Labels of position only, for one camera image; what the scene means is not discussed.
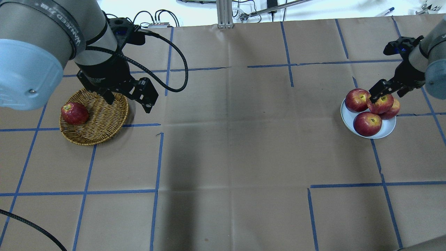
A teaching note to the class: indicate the red apple on plate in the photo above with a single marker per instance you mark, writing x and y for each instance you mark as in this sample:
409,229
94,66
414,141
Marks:
367,124
392,112
356,100

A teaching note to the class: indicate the blue white pen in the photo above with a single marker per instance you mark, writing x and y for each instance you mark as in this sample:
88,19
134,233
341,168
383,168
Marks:
386,12

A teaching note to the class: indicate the red yellow apple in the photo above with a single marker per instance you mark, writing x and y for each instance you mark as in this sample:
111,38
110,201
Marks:
381,105

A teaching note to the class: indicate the aluminium frame post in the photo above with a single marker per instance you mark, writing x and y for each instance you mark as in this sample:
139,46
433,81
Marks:
224,14

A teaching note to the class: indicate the woven wicker basket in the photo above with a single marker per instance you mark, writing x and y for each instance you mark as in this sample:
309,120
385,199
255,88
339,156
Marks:
104,120

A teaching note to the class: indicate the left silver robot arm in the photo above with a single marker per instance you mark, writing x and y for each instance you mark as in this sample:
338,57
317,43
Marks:
39,37

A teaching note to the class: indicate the dark red apple in basket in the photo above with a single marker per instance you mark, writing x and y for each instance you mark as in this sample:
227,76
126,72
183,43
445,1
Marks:
74,113

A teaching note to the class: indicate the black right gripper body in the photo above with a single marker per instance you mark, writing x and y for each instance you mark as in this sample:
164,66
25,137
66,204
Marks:
408,74

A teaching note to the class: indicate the light blue plate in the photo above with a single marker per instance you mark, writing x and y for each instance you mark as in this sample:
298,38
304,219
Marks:
348,117

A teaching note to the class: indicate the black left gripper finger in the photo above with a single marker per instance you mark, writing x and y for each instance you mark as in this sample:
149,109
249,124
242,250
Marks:
143,92
107,95

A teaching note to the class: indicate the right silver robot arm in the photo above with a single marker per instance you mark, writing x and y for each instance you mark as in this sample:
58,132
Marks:
423,64

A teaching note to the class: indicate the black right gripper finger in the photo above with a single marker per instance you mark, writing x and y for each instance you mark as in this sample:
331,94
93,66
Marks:
403,91
380,89

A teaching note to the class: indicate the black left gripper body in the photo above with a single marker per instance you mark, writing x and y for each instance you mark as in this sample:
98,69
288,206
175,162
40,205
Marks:
104,71

